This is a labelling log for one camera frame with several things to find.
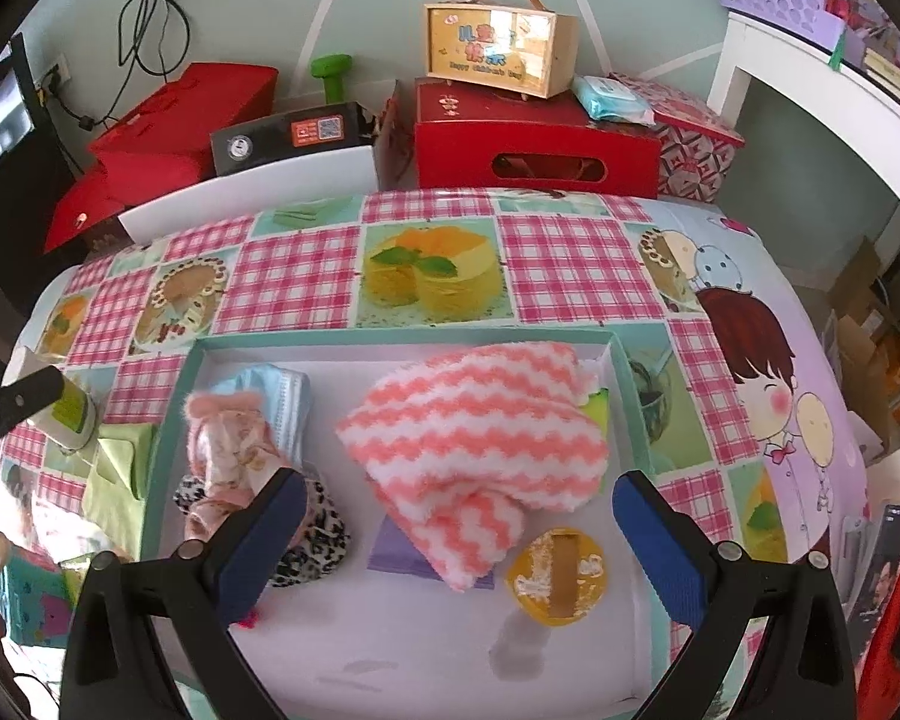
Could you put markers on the white desk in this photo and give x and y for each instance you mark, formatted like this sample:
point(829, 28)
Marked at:
point(795, 60)

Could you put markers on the teal container with purple print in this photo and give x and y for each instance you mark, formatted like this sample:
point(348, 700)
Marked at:
point(37, 600)

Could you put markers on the blue wet wipes pack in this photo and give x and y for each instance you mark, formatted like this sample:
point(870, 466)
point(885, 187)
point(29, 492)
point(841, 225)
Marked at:
point(611, 99)

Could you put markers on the pink fluffy patterned cloth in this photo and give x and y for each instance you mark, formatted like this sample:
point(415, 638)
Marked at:
point(225, 442)

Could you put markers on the black monitor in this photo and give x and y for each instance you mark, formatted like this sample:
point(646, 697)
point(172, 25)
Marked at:
point(0, 116)

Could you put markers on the red patterned tin box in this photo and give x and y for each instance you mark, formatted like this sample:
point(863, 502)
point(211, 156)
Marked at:
point(697, 142)

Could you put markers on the green cloth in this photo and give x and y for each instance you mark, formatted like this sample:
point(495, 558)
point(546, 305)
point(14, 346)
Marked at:
point(116, 480)

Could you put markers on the red cardboard lid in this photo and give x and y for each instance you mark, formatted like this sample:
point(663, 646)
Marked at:
point(82, 210)

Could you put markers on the red gift box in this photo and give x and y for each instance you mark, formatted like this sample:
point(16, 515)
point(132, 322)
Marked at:
point(495, 127)

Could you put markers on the black box with gauge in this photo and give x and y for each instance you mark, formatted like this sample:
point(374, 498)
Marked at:
point(285, 139)

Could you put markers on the purple cartoon snack packet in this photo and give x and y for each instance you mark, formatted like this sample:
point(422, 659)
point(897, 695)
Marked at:
point(390, 551)

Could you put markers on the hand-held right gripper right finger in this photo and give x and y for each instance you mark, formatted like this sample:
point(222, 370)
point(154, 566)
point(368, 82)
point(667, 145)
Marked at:
point(656, 547)

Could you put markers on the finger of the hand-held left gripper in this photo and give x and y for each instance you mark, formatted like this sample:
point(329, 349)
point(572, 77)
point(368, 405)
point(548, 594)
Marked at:
point(15, 401)

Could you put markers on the red plastic object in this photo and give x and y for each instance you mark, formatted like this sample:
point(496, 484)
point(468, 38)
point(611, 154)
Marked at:
point(892, 660)

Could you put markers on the white box with teal rim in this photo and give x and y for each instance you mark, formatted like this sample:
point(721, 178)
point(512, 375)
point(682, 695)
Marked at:
point(390, 637)

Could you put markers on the blue face mask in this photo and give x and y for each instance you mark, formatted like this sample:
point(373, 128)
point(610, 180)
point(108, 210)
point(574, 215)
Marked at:
point(289, 405)

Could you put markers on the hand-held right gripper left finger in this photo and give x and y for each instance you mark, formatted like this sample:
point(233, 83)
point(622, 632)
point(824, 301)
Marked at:
point(259, 547)

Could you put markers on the black cabinet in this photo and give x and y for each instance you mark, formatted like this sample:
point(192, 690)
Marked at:
point(15, 195)

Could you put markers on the pink white striped towel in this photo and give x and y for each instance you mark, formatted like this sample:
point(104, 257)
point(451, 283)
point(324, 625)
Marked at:
point(472, 435)

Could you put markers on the white board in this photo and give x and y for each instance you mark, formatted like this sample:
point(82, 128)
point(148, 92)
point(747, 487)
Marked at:
point(270, 180)

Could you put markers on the leopard print scrunchie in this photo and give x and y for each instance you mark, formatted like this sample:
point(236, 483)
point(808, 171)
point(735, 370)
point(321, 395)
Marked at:
point(315, 540)

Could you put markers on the green dumbbell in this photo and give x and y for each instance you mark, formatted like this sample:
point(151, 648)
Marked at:
point(332, 71)

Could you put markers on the round yellow tape roll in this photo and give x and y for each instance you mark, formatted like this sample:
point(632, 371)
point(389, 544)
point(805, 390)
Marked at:
point(555, 577)

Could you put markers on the stack of books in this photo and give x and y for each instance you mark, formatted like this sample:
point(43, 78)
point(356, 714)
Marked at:
point(885, 64)

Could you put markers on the stack of cardboard boxes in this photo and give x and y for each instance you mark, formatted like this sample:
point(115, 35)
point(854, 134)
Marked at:
point(862, 345)

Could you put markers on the white plastic bottle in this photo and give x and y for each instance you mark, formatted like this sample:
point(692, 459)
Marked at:
point(71, 412)

